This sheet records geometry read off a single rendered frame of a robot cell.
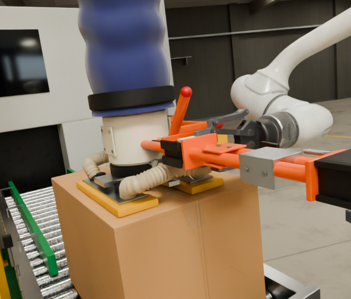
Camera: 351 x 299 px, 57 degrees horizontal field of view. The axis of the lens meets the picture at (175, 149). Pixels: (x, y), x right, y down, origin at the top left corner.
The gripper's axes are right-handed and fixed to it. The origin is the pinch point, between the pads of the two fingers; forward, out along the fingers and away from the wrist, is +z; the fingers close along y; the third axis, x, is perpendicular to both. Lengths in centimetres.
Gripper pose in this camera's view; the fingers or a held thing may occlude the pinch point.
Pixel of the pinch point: (195, 149)
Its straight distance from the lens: 65.7
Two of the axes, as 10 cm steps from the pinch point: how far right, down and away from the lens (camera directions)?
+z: -8.4, 1.9, -5.1
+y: 1.1, 9.8, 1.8
